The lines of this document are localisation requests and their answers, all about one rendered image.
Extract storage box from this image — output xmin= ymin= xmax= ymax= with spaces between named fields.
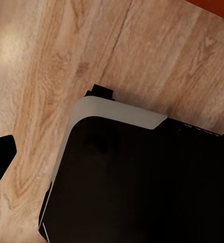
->
xmin=187 ymin=0 xmax=224 ymax=18

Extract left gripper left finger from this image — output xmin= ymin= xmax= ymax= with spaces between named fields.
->
xmin=0 ymin=135 xmax=17 ymax=180

